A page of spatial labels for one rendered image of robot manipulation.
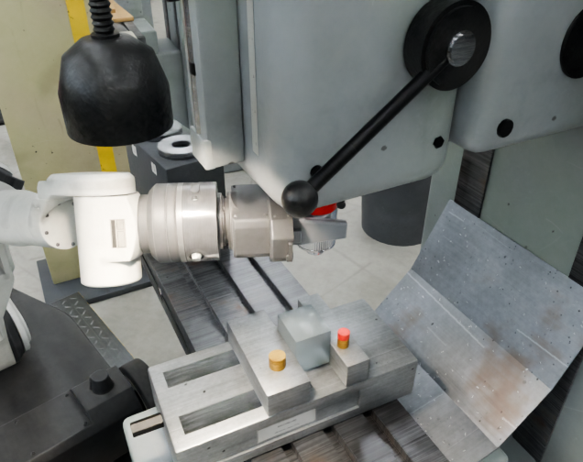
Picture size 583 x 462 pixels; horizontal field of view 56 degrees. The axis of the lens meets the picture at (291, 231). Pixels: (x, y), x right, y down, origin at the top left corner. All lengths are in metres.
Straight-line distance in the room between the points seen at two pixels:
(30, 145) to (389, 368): 1.83
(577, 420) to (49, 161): 2.00
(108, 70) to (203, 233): 0.26
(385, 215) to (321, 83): 2.29
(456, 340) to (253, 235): 0.48
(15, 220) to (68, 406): 0.70
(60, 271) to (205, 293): 1.66
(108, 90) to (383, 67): 0.22
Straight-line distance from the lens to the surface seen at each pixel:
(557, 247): 0.88
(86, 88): 0.37
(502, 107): 0.55
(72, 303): 1.92
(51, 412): 1.36
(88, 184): 0.60
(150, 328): 2.36
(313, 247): 0.62
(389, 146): 0.50
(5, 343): 1.35
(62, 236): 0.70
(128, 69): 0.37
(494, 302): 0.93
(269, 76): 0.44
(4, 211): 0.75
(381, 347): 0.82
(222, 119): 0.50
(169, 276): 1.07
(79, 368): 1.46
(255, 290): 1.02
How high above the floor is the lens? 1.57
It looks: 33 degrees down
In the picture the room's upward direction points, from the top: straight up
